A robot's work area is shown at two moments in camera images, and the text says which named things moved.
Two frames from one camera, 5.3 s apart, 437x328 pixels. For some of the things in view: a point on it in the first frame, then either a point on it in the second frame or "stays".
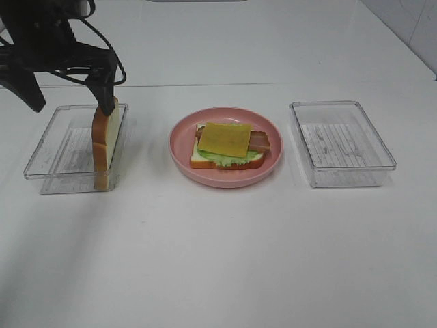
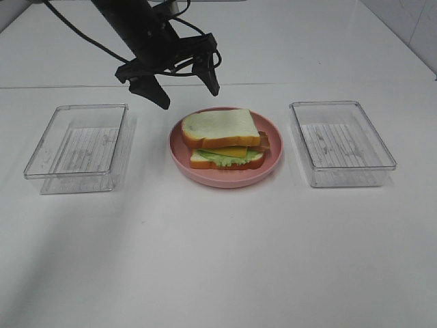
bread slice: (105, 129) → (220, 128)
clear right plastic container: (340, 145) stays
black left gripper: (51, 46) → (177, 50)
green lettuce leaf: (222, 160) stays
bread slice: (199, 161) stays
